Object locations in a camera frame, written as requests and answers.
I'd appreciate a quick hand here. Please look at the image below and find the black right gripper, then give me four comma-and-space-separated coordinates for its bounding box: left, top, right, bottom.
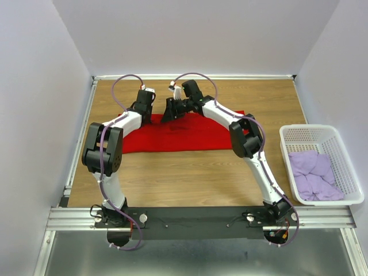
159, 98, 191, 124

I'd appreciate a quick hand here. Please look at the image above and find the red t-shirt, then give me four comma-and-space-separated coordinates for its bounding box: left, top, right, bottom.
122, 113, 232, 154

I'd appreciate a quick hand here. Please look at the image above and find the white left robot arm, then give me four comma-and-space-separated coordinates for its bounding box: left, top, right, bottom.
82, 104, 152, 227

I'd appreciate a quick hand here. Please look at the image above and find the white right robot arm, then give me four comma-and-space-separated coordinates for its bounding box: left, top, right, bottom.
162, 96, 292, 225

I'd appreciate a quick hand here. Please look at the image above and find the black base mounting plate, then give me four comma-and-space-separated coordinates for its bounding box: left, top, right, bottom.
90, 206, 297, 243

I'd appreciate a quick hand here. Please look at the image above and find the lavender t-shirt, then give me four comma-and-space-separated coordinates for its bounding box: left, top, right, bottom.
288, 150, 344, 201

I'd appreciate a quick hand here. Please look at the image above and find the white plastic laundry basket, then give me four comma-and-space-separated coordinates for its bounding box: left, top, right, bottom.
279, 124, 365, 206

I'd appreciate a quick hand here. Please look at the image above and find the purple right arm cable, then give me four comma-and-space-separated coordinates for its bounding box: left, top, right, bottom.
169, 72, 300, 248

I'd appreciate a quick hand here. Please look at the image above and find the aluminium frame rail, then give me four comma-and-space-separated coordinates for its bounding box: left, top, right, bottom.
46, 206, 356, 231

